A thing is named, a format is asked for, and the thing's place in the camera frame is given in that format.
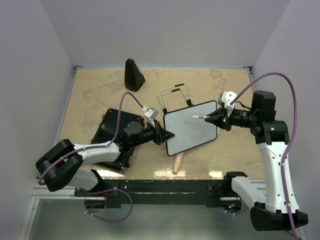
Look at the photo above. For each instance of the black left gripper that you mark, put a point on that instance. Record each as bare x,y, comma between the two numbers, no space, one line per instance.
159,132

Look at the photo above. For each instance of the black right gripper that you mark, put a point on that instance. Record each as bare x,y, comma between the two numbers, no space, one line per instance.
223,121

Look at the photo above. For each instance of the red capped whiteboard marker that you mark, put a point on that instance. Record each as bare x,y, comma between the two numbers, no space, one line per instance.
200,116

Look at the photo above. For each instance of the white whiteboard black frame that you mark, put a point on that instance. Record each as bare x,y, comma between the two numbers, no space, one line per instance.
189,132

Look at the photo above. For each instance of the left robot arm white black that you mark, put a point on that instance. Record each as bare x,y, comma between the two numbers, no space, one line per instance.
62,165

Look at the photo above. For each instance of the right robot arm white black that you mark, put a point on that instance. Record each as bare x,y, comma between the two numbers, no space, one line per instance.
277,210

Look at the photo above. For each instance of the pink toy microphone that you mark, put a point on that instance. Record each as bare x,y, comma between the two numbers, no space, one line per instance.
177,163

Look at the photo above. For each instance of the black hard case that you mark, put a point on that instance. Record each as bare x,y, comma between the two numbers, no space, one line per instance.
106,132

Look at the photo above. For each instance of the black cone-shaped object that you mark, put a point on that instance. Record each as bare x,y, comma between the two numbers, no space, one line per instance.
133,77

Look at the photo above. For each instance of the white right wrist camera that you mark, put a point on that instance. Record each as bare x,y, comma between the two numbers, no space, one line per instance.
225,99

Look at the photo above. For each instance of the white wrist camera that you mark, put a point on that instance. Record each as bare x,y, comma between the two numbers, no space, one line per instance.
225,99
150,113

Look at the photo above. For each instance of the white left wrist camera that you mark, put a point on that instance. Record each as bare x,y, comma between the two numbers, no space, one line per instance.
150,113

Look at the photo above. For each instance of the wire whiteboard stand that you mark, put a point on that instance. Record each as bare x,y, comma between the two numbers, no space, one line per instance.
180,88

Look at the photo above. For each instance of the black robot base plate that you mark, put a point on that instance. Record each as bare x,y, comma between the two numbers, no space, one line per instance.
209,193

